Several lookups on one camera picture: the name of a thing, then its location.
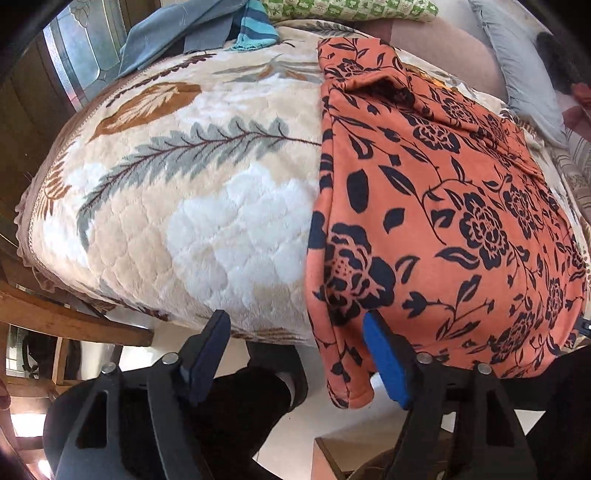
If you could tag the grey pillow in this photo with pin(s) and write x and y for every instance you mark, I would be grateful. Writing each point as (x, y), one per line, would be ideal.
(521, 69)

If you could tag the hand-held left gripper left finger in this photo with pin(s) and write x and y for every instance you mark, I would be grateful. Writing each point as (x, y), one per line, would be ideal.
(210, 350)

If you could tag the grey blue cloth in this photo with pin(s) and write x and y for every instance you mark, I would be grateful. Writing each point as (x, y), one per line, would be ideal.
(207, 37)

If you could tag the striped floral bedsheet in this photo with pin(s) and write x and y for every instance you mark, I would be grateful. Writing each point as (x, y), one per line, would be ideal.
(575, 170)

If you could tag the brown wooden box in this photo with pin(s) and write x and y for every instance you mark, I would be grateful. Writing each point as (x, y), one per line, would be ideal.
(332, 461)

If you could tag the dark furry garment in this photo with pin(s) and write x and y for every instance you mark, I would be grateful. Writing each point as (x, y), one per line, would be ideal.
(556, 60)

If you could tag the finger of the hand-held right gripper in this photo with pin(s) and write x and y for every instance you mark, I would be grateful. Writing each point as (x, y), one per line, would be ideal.
(585, 325)

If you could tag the person's left leg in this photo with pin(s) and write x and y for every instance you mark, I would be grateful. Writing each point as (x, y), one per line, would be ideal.
(244, 406)

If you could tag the teal striped cloth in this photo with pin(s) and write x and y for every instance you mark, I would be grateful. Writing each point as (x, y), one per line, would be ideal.
(254, 27)

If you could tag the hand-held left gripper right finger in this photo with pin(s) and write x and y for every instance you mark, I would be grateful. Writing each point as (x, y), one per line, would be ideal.
(385, 360)

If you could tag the orange floral garment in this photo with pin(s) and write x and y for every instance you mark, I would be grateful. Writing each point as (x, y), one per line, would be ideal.
(438, 230)

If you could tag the crumpled orange red cloth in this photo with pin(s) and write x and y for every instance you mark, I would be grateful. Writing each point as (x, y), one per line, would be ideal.
(581, 94)

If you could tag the green checkered pillow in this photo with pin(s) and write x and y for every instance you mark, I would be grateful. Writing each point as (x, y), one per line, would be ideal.
(351, 9)

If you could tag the stained glass window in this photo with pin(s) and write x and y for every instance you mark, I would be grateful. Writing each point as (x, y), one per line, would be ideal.
(87, 50)

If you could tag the pink bed headboard cushion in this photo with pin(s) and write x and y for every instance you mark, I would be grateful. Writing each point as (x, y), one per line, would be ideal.
(438, 50)

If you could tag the wooden chair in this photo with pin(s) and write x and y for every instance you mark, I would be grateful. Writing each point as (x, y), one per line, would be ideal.
(69, 323)

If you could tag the leaf print fleece blanket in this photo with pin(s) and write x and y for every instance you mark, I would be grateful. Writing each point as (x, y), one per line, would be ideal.
(184, 207)

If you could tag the light blue cloth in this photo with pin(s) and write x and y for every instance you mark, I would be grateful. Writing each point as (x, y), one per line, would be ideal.
(157, 32)

